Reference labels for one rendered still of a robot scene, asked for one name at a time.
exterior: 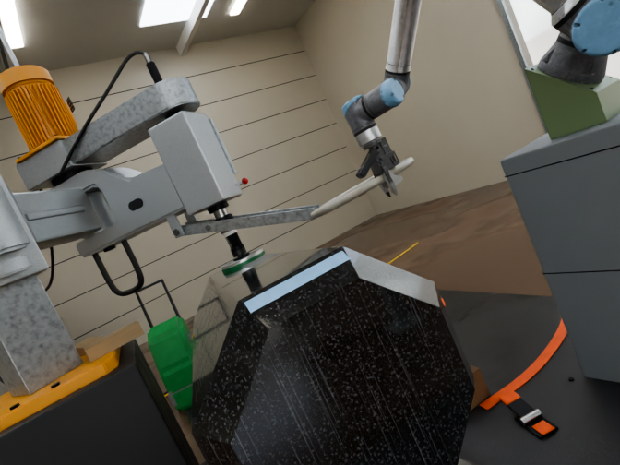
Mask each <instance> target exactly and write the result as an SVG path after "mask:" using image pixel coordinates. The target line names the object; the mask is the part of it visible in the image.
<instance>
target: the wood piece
mask: <svg viewBox="0 0 620 465"><path fill-rule="evenodd" d="M143 334H145V332H144V330H143V329H142V327H141V326H140V324H139V322H137V321H134V322H132V323H130V324H128V325H126V326H124V327H122V328H120V329H118V330H116V331H115V332H113V333H111V334H109V335H107V336H105V337H103V338H101V339H100V340H97V341H95V342H93V343H91V344H90V345H88V346H86V347H84V348H83V349H84V351H85V353H86V354H87V356H88V358H89V360H90V362H91V363H92V362H94V361H95V360H97V359H99V358H101V357H102V356H104V355H105V354H107V353H109V352H112V351H114V350H115V349H117V348H119V347H121V346H123V345H125V344H126V343H128V342H129V341H131V340H134V339H135V338H137V337H139V336H141V335H143Z"/></svg>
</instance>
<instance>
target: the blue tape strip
mask: <svg viewBox="0 0 620 465"><path fill-rule="evenodd" d="M347 260H349V258H348V257H347V255H346V254H345V253H344V252H343V251H340V252H338V253H337V254H335V255H334V256H331V257H329V258H327V259H325V260H323V261H321V262H320V263H318V264H316V265H314V266H312V267H311V268H308V269H306V270H305V271H303V272H301V273H299V274H297V275H295V276H293V277H291V278H290V279H288V280H286V281H284V282H282V283H280V284H278V285H276V286H275V287H273V288H271V289H269V290H267V291H265V292H262V293H261V294H259V295H258V296H256V297H254V298H252V299H250V300H248V301H246V302H245V303H244V304H245V305H246V307H247V308H248V310H249V311H250V313H252V312H254V311H256V310H257V309H259V308H261V307H262V306H264V305H266V304H269V303H271V302H272V301H274V300H276V299H278V298H280V297H281V296H282V295H284V294H286V293H288V292H291V291H292V290H294V289H296V288H298V287H300V286H302V285H304V284H305V283H307V282H308V281H310V280H313V279H314V278H316V277H318V276H320V275H322V274H324V273H325V272H327V271H329V270H331V269H333V268H335V267H336V266H338V265H340V264H342V263H344V262H345V261H347Z"/></svg>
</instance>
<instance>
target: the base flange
mask: <svg viewBox="0 0 620 465"><path fill-rule="evenodd" d="M120 351H121V347H119V348H117V349H115V350H114V351H112V352H109V353H107V354H105V355H104V356H102V357H101V358H99V359H97V360H95V361H94V362H92V363H91V362H90V360H89V358H88V356H87V355H84V356H81V359H82V361H83V364H81V365H80V366H78V367H76V368H75V369H73V370H71V371H70V372H68V373H66V374H65V375H63V376H61V377H59V378H57V379H56V380H55V381H53V382H52V383H50V384H48V385H47V386H45V387H43V388H41V389H39V390H38V391H36V392H34V393H33V394H31V395H25V396H17V397H12V396H11V395H10V393H9V391H8V392H7V393H5V394H4V395H2V396H0V432H1V431H3V430H5V429H7V428H8V427H10V426H12V425H13V424H15V423H18V422H20V421H22V420H23V419H25V418H27V417H29V416H31V415H32V414H33V413H35V412H37V411H40V410H42V409H44V408H45V407H47V406H49V405H51V404H53V403H55V402H56V401H58V400H60V399H62V398H64V397H66V396H67V395H69V394H71V393H73V392H75V391H77V390H78V389H80V388H83V387H85V386H86V385H88V384H89V383H91V382H93V381H95V380H97V379H99V378H100V377H102V376H105V375H107V374H109V373H110V372H111V371H112V370H113V369H114V368H116V367H117V366H118V364H119V358H120Z"/></svg>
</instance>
